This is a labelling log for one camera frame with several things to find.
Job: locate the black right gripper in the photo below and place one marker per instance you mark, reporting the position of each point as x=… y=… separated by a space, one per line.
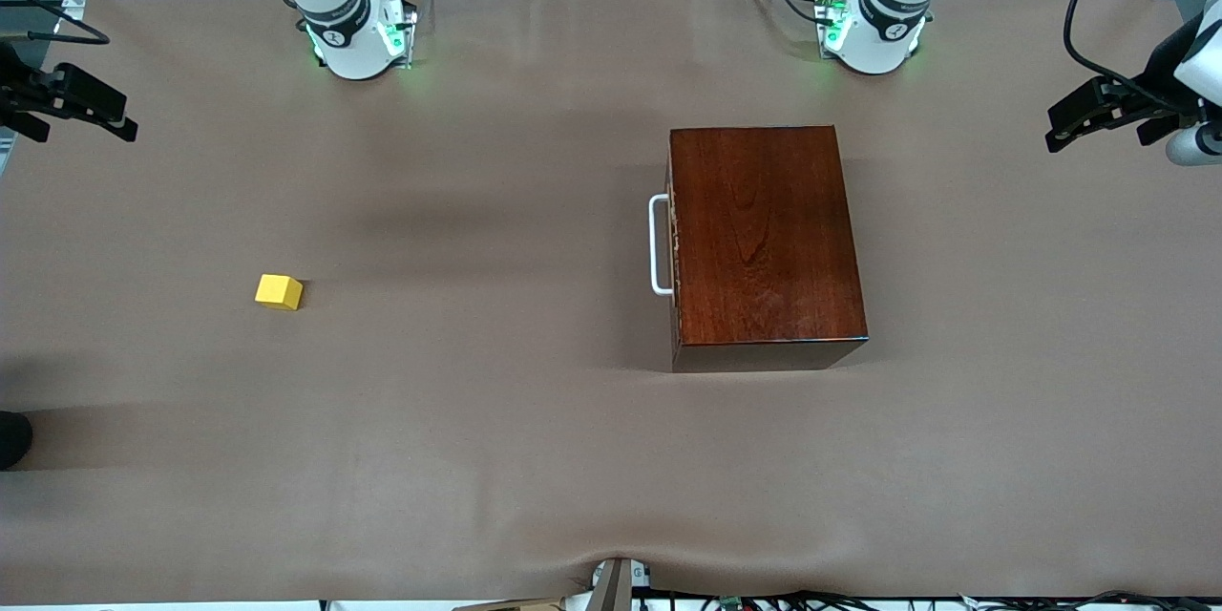
x=13 y=76

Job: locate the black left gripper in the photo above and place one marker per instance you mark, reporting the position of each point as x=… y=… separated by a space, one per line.
x=1151 y=74

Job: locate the yellow block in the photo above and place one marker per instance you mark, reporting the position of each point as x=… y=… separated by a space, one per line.
x=278 y=292

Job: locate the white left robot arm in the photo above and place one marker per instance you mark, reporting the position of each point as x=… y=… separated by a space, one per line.
x=874 y=29

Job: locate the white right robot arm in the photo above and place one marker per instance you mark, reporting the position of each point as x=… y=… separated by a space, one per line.
x=353 y=38

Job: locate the black round object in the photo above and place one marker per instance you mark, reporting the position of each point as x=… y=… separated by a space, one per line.
x=13 y=439

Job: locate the dark brown wooden cabinet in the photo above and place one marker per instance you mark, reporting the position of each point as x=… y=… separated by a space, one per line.
x=764 y=239

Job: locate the crinkled silver foil strip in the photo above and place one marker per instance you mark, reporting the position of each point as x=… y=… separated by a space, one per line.
x=675 y=248

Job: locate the brown table mat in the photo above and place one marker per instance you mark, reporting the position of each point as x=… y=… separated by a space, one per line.
x=430 y=458

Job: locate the tan cardboard piece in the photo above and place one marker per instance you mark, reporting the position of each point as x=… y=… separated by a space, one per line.
x=506 y=605

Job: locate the grey camera stand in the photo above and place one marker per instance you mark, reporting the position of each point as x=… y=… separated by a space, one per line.
x=611 y=587

